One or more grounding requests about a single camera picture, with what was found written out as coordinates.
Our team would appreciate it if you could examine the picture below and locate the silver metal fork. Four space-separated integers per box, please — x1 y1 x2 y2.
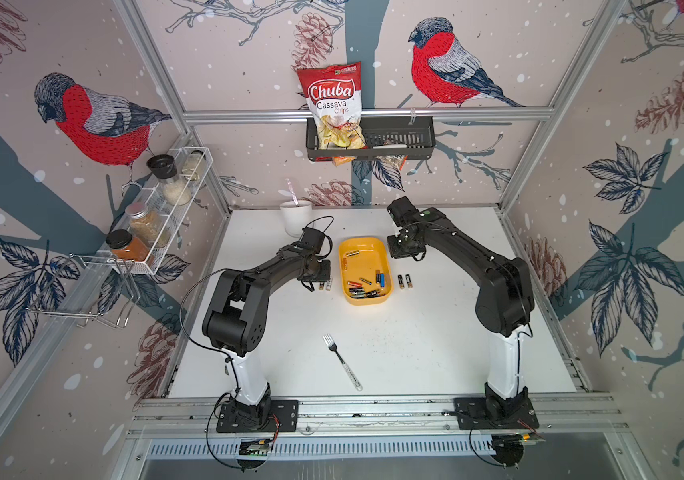
323 334 363 391

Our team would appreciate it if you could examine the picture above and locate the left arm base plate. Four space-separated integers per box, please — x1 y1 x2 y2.
214 399 299 433

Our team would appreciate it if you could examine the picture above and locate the red cassava chips bag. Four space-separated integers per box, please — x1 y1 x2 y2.
297 62 366 150

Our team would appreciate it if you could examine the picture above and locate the white ceramic cup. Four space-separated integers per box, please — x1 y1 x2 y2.
279 200 313 238

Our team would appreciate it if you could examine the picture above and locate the small clear spice jar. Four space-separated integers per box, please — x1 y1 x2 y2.
181 150 206 182

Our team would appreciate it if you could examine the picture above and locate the yellow plastic storage box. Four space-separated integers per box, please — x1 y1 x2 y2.
338 237 394 306

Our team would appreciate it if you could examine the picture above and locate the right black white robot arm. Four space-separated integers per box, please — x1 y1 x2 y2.
387 197 539 430

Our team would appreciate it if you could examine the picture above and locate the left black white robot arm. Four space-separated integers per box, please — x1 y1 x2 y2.
202 240 331 433

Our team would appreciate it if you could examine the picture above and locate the wire rack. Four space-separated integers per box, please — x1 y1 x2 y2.
26 253 142 329

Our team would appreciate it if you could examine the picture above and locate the red spice jar black lid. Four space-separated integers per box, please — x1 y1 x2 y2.
106 229 151 262

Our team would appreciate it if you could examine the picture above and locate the black wall basket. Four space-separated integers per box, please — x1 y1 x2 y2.
306 117 436 162

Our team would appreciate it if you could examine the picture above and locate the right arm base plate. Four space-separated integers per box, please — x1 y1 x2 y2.
454 397 540 430

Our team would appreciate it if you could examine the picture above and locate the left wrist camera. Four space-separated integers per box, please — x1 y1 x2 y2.
298 227 326 255

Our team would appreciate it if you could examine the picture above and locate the silver lid spice jar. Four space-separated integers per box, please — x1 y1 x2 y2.
125 202 171 248

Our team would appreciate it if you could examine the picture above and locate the clear acrylic spice rack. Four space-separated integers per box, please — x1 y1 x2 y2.
96 147 213 277

